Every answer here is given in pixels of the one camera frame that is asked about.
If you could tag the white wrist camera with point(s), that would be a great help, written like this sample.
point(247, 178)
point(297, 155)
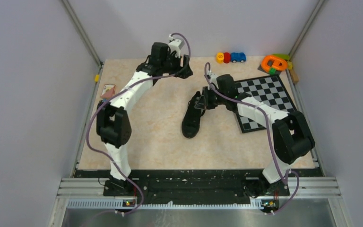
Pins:
point(212, 77)
point(176, 45)

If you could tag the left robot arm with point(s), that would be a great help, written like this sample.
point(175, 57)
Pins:
point(112, 120)

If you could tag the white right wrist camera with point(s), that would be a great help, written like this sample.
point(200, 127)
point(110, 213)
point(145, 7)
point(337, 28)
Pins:
point(212, 77)

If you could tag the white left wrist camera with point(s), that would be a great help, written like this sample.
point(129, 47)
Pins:
point(176, 45)

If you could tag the pink tangram puzzle box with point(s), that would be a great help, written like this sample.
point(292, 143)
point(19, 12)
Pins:
point(108, 91)

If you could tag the black canvas sneaker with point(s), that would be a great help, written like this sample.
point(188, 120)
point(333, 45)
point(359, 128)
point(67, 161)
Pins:
point(191, 121)

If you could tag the wooden block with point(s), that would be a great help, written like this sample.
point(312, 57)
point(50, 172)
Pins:
point(294, 76)

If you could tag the aluminium frame rail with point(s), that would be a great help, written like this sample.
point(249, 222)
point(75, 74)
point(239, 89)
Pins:
point(81, 31)

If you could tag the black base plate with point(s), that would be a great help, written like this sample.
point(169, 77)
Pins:
point(196, 187)

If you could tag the orange plastic ring toy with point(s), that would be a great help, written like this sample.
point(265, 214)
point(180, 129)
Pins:
point(272, 64)

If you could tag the yellow toy cylinder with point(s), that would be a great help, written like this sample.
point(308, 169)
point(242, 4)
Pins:
point(220, 57)

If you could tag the red toy cylinder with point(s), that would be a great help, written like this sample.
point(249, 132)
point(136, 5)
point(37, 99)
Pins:
point(227, 57)

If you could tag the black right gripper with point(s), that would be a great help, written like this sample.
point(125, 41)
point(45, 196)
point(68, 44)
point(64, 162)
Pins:
point(206, 92)

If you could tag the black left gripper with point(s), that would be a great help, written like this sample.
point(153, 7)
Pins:
point(181, 72)

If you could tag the yellow clip on rail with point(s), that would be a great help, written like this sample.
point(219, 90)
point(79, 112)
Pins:
point(97, 78)

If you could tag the black white checkerboard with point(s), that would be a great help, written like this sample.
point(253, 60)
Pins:
point(268, 89)

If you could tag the green toy block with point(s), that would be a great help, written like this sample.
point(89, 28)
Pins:
point(286, 57)

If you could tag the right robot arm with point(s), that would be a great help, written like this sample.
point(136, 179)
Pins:
point(289, 136)

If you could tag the blue toy car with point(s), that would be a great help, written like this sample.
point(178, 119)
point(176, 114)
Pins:
point(237, 57)

